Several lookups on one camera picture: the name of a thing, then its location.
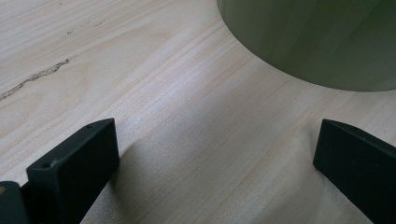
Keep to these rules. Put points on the green plastic bucket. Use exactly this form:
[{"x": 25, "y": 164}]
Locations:
[{"x": 311, "y": 40}]

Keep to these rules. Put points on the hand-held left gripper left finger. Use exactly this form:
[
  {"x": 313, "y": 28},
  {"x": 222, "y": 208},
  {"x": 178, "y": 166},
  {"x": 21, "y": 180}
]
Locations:
[{"x": 74, "y": 168}]

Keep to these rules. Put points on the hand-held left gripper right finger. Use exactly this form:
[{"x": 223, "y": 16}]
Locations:
[{"x": 358, "y": 168}]

